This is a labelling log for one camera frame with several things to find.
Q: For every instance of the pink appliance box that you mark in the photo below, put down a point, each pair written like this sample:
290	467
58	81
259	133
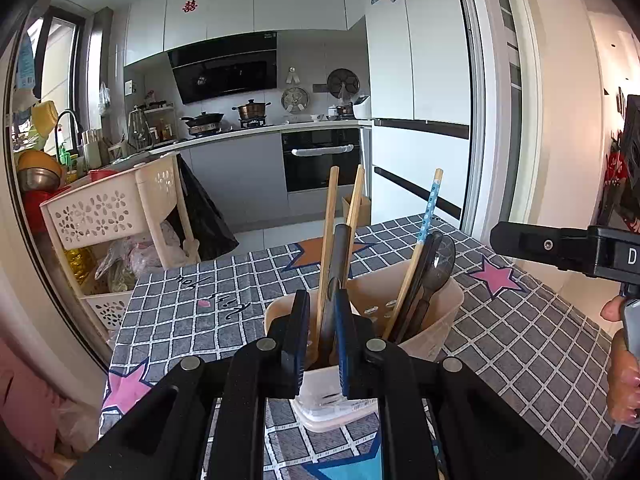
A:
28	405

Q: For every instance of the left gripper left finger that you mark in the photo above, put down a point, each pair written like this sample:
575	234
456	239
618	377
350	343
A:
294	344

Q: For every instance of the person's right hand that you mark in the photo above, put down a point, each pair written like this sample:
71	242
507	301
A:
623	397

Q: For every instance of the steel cooking pot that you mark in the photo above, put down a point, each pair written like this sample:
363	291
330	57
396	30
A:
252	111

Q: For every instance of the black plastic bag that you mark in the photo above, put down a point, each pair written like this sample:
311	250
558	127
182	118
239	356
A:
214	237

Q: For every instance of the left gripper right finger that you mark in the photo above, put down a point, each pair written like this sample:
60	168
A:
353	331

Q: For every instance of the white refrigerator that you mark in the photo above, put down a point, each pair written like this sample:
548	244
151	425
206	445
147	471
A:
421	106

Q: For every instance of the plain wooden chopstick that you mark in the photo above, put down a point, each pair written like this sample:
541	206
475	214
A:
327	245
399	309
355	201

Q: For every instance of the black wok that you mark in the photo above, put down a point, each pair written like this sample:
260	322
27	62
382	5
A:
202	123

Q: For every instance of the blue dotted chopstick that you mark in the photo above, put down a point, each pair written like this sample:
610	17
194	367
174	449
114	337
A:
430	205

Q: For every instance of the black range hood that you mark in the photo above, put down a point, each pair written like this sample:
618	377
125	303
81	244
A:
224	66

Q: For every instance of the beige perforated storage cart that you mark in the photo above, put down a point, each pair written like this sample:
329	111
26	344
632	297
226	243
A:
133	202

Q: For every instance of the dark handled spoon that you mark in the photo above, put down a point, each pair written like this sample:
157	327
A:
439	271

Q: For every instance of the built-in black oven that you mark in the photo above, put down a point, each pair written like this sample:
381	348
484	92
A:
308	157

